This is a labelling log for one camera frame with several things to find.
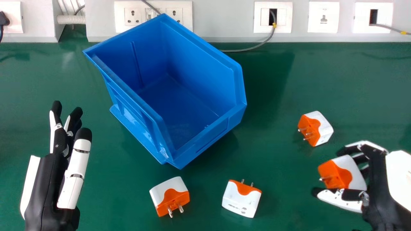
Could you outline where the grey cable with yellow tag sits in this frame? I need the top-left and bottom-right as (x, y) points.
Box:
(220, 10), (278, 53)
(369, 23), (411, 36)

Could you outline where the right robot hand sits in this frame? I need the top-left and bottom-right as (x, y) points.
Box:
(316, 140), (411, 231)

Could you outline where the white corrugated hose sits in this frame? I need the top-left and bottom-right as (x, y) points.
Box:
(57, 15), (86, 25)

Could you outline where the white-and-orange plug adapter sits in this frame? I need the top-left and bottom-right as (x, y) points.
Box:
(318, 155), (367, 191)
(149, 176), (190, 218)
(297, 111), (334, 147)
(222, 179), (262, 218)

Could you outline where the blue plastic bin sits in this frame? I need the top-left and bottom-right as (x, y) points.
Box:
(83, 13), (248, 170)

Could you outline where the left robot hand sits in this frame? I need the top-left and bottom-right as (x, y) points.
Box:
(20, 100), (93, 231)

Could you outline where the white wall socket panel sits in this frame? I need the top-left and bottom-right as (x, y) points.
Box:
(114, 1), (193, 33)
(0, 1), (24, 34)
(352, 2), (394, 34)
(253, 1), (293, 34)
(308, 2), (340, 33)

